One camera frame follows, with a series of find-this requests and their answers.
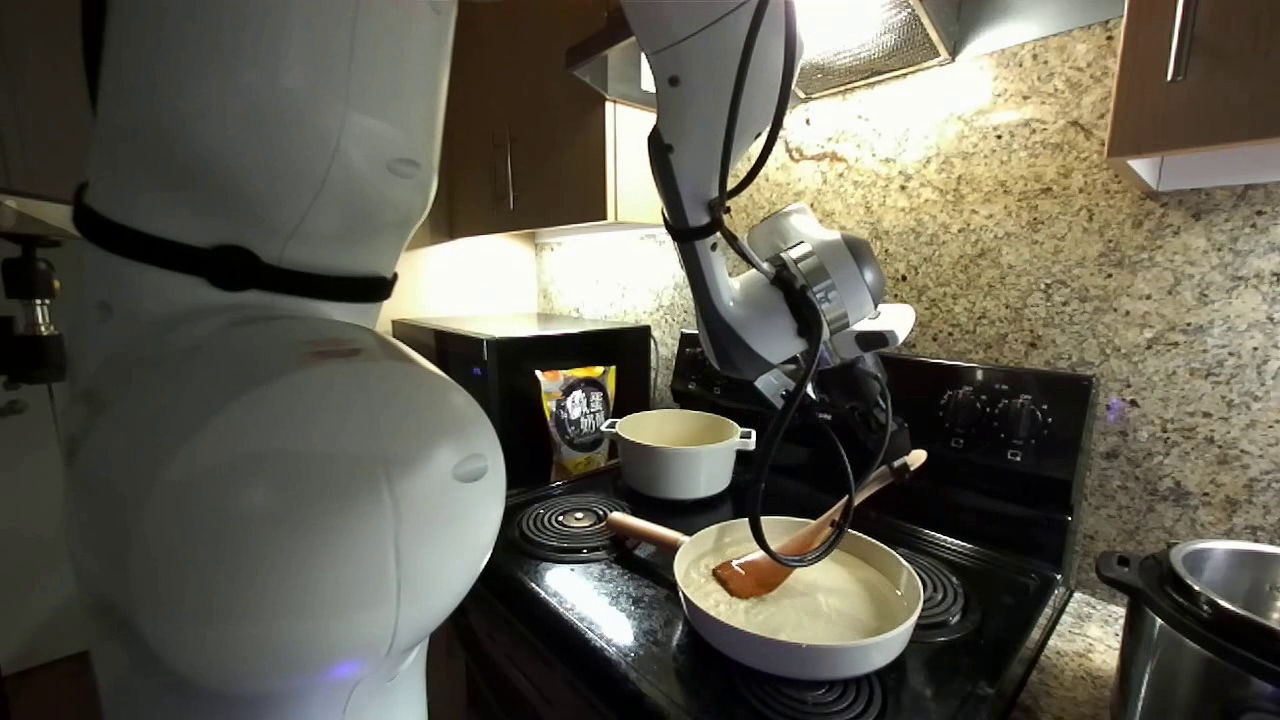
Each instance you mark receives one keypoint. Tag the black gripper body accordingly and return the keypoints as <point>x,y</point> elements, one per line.
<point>860,403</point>

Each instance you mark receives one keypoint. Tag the wooden spatula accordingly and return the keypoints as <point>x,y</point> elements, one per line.
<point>761,573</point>

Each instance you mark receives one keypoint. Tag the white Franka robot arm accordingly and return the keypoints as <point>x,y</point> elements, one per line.
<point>266,467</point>

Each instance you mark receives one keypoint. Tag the black electric stove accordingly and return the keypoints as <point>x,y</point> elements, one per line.
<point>1003,441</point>

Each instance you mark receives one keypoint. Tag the yellow black snack bag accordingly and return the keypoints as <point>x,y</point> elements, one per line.
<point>576,420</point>

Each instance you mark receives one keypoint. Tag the stainless steel pressure cooker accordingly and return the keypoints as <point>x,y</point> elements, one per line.
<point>1174,641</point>

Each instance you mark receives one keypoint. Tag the metal range hood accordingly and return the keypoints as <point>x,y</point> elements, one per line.
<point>864,43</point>

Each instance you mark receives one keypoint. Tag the black microwave oven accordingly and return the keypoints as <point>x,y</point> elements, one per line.
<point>467,361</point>

